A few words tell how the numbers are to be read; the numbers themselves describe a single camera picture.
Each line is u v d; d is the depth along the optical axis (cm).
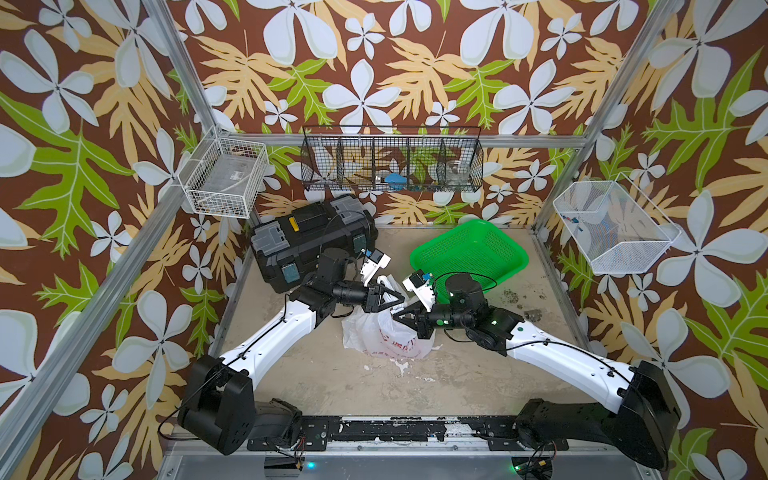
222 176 86
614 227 84
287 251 91
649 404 40
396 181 95
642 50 73
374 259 68
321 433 74
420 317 67
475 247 114
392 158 99
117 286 56
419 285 65
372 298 65
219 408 41
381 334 72
